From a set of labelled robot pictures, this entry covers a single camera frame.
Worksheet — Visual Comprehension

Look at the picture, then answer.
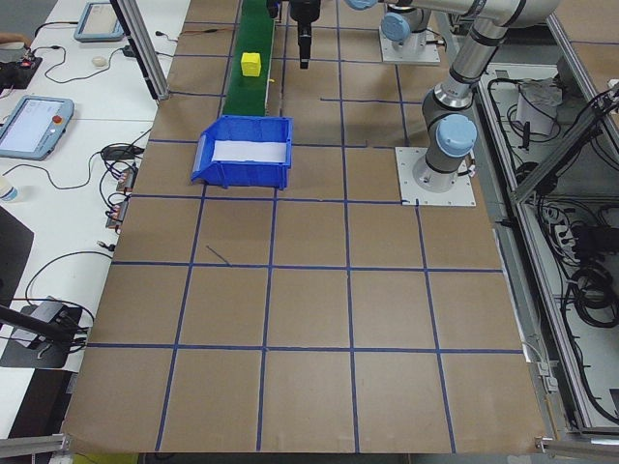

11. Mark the black monitor panel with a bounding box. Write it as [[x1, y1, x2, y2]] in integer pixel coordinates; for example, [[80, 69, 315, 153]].
[[0, 206, 36, 310]]

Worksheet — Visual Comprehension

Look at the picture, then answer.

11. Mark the small circuit board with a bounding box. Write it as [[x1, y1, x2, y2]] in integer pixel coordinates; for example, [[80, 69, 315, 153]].
[[105, 197, 130, 231], [115, 166, 138, 197]]

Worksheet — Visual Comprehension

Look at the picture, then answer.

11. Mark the black power supply box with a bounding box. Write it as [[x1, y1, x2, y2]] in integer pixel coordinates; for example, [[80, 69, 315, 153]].
[[573, 224, 618, 255]]

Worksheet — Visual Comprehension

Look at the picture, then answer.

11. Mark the black electronics box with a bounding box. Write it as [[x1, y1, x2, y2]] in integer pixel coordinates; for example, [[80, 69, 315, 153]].
[[0, 53, 44, 91]]

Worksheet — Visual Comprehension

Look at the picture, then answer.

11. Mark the white square base plate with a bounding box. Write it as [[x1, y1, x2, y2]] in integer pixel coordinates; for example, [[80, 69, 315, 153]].
[[395, 146, 478, 208], [380, 36, 442, 66]]

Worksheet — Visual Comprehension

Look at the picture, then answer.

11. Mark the aluminium profile bar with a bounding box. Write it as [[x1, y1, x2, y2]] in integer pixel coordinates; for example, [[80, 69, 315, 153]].
[[534, 432, 619, 454], [0, 433, 73, 458]]

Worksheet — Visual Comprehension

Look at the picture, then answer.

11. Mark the yellow foam cube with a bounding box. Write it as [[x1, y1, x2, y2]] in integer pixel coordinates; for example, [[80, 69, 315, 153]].
[[240, 51, 263, 77]]

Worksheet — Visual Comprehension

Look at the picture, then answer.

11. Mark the grey-blue teach pendant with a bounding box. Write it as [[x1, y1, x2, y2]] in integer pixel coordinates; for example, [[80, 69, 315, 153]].
[[0, 95, 75, 161], [73, 1, 126, 44]]

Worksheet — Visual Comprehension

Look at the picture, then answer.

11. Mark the blue plastic storage bin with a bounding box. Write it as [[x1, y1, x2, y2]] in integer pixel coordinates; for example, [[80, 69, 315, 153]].
[[190, 116, 295, 190]]

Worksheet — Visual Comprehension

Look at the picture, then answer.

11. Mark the green flat conveyor board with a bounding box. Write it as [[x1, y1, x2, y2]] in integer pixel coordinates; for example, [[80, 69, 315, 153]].
[[221, 0, 277, 118]]

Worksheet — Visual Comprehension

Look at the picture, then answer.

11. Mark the black power adapter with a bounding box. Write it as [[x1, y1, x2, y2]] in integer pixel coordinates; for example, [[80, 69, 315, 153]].
[[100, 144, 145, 160]]

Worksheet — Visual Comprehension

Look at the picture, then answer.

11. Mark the small grey box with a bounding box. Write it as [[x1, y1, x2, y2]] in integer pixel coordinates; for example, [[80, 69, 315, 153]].
[[12, 299, 64, 347]]

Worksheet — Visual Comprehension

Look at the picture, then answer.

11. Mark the aluminium profile post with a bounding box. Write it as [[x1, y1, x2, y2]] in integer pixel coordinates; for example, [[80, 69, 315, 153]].
[[109, 0, 170, 102]]

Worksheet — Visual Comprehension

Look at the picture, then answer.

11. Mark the black stand base plate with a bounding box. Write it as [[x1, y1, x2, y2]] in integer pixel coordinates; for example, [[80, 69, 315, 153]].
[[0, 304, 83, 369]]

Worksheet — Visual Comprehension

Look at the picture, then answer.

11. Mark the white foam liner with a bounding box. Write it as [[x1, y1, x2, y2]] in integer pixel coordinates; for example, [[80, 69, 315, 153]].
[[212, 140, 290, 163]]

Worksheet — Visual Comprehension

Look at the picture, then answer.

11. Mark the black stand boom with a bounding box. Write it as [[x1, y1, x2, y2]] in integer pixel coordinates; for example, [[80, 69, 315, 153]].
[[0, 304, 78, 342]]

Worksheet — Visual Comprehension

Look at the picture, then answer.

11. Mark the black coiled cable bundle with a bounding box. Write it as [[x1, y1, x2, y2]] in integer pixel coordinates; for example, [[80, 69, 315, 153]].
[[560, 265, 619, 330]]

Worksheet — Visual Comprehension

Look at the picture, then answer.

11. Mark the grey connector block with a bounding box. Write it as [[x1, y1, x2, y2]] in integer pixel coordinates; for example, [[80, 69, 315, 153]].
[[534, 360, 557, 392]]

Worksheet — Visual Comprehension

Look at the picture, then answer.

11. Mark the white power strip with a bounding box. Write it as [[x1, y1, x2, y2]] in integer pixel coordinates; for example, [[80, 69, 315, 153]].
[[544, 205, 576, 262]]

